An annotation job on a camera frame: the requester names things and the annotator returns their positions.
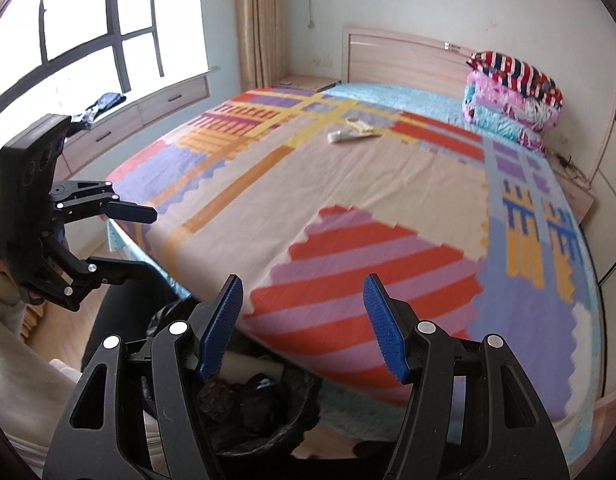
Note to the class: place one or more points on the striped pillow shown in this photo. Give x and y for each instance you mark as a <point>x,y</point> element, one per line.
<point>517,75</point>

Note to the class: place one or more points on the dark blue cloth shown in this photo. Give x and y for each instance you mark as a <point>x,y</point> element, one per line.
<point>105,102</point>

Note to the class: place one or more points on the wooden window drawer cabinet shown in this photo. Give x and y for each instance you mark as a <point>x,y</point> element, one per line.
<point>153,110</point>

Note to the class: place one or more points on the beige curtain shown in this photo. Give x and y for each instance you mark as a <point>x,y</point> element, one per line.
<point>263,20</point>

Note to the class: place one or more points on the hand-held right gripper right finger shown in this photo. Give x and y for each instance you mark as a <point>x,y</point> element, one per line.
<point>382,327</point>

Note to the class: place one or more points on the wooden nightstand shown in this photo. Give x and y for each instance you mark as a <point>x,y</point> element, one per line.
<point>572,197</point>
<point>303,81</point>

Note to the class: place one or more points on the wooden headboard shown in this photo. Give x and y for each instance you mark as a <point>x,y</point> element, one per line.
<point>402,52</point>

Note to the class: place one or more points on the window with dark frame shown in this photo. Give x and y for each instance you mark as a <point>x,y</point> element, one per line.
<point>78,5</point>

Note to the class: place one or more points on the beige wardrobe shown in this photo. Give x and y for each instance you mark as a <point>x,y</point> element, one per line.
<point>612,200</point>

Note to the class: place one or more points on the pink folded quilt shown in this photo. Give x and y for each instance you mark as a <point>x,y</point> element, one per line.
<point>497,105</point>

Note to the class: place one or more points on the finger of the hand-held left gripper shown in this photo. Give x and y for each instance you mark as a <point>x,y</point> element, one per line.
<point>135,212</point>
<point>123,271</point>

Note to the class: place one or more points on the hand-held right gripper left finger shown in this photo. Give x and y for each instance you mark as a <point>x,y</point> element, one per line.
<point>220,330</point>

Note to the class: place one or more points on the white tube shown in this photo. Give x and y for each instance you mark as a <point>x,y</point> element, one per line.
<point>343,136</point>

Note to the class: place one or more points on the black bagged trash bin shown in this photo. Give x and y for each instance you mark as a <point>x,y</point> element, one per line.
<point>303,410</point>

